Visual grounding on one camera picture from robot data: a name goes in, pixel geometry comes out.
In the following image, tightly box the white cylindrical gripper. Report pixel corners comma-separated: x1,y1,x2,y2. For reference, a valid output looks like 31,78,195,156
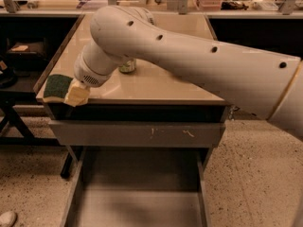
64,40,128,107

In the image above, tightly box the green yellow sponge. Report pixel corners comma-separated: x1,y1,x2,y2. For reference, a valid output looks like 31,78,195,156
43,74,72,102

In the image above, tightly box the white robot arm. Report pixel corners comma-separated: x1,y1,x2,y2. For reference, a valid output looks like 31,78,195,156
74,6,303,139

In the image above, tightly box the grey top drawer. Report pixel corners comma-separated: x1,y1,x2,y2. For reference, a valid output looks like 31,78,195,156
49,120,225,148

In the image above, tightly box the grey drawer cabinet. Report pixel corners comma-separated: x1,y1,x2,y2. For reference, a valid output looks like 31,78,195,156
35,14,229,166

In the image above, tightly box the open grey middle drawer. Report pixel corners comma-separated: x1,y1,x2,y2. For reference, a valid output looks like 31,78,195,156
60,148,212,227

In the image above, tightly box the green soda can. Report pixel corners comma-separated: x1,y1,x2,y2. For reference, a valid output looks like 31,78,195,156
118,59,136,74

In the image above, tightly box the white shoe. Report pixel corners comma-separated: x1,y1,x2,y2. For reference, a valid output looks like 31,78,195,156
0,211,17,227

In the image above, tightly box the black table leg frame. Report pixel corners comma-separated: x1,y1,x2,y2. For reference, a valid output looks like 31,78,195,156
0,95,74,179

